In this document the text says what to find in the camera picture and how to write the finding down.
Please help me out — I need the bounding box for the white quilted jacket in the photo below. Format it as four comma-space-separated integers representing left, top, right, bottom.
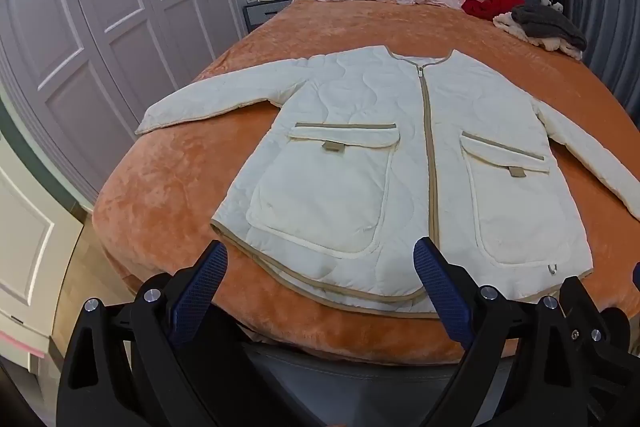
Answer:
135, 45, 640, 319

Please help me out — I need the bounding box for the cream fluffy garment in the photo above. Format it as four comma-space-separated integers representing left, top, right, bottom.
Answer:
493, 11, 585, 60

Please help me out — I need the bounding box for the white panelled door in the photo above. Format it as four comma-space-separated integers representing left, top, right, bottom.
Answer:
0, 147, 85, 358

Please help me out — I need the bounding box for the white panelled wardrobe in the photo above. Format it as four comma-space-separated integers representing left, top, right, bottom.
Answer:
0, 0, 258, 208

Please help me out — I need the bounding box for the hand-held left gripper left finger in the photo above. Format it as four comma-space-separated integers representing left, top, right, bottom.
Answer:
57, 241, 228, 427

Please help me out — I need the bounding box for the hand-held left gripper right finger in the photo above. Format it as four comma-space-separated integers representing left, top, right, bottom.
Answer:
414, 237, 586, 427

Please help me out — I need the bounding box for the grey nightstand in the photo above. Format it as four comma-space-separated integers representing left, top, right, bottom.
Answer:
243, 0, 296, 38

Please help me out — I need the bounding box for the grey knitted garment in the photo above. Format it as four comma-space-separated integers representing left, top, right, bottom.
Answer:
511, 3, 588, 52

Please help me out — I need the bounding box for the orange plush blanket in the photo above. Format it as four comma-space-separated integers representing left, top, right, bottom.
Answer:
91, 0, 640, 367

